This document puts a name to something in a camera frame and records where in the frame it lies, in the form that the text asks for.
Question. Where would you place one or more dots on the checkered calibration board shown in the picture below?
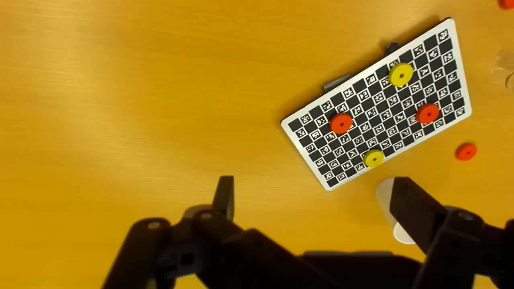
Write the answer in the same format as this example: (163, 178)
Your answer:
(387, 117)

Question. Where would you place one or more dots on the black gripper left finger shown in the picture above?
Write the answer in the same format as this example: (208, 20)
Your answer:
(178, 250)

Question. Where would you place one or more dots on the white paper cup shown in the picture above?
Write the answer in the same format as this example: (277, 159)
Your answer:
(385, 197)

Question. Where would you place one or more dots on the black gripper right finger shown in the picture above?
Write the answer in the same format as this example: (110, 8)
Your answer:
(460, 245)

